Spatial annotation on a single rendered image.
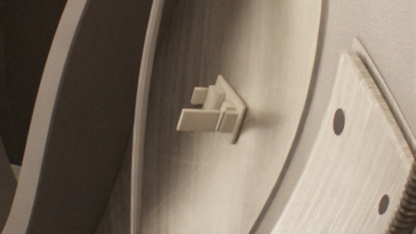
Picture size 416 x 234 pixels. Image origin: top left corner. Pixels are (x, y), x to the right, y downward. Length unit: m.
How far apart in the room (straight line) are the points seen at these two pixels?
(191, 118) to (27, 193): 0.15
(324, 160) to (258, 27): 0.09
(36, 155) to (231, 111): 0.13
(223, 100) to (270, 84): 0.03
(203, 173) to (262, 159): 0.04
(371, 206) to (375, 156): 0.02
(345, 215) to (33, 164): 0.24
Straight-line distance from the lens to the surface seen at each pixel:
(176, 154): 0.99
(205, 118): 0.94
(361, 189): 0.83
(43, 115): 1.01
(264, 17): 0.93
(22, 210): 1.07
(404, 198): 0.77
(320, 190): 0.87
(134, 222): 0.96
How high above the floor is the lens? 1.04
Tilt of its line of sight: 5 degrees down
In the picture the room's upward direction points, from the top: 5 degrees clockwise
